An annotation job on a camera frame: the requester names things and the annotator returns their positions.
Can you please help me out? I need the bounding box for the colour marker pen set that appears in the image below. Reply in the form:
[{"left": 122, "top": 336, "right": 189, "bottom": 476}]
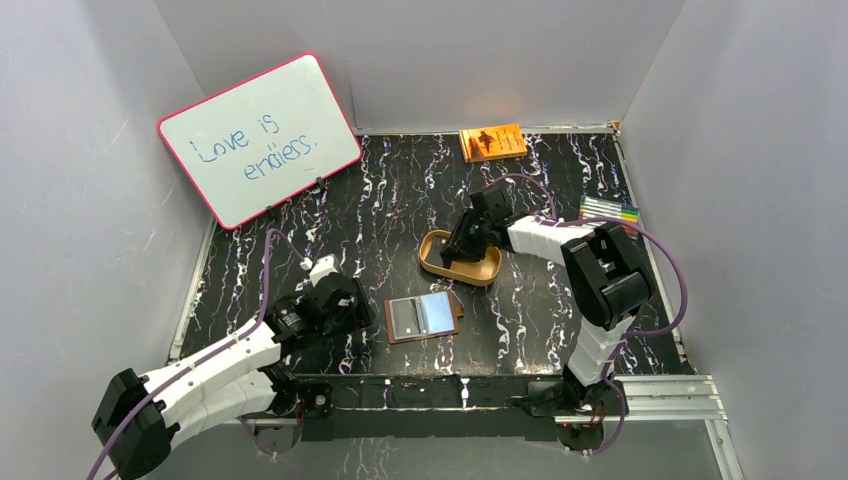
[{"left": 578, "top": 195, "right": 640, "bottom": 225}]

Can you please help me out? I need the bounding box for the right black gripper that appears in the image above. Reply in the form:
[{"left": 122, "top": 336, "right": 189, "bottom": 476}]
[{"left": 440, "top": 208, "right": 490, "bottom": 264}]

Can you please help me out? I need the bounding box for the brown leather card holder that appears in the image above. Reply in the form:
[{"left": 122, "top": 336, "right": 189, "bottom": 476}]
[{"left": 384, "top": 291, "right": 464, "bottom": 344}]

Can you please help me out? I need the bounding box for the pink framed whiteboard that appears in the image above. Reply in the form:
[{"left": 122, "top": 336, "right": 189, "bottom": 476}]
[{"left": 157, "top": 53, "right": 363, "bottom": 230}]

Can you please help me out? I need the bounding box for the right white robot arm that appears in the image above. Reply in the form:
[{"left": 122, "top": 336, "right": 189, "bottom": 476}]
[{"left": 438, "top": 186, "right": 655, "bottom": 414}]

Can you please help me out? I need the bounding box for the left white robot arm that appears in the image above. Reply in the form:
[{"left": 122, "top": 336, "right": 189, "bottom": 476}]
[{"left": 92, "top": 271, "right": 374, "bottom": 479}]

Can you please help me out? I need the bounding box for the orange book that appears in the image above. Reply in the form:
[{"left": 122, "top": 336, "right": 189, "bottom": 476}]
[{"left": 458, "top": 124, "right": 528, "bottom": 163}]

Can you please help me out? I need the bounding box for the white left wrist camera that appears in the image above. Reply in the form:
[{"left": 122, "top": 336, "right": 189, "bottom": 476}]
[{"left": 299, "top": 254, "right": 341, "bottom": 286}]

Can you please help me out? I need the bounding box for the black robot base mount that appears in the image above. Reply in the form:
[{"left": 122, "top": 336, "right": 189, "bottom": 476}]
[{"left": 246, "top": 374, "right": 629, "bottom": 450}]

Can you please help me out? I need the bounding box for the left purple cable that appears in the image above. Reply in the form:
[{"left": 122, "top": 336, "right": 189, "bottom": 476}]
[{"left": 86, "top": 228, "right": 313, "bottom": 480}]

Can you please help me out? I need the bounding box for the aluminium rail frame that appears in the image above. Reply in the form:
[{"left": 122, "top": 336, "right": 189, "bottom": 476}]
[{"left": 115, "top": 374, "right": 747, "bottom": 480}]

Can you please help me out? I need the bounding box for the gold oval tin tray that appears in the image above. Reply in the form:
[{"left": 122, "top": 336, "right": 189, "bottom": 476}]
[{"left": 418, "top": 229, "right": 502, "bottom": 287}]

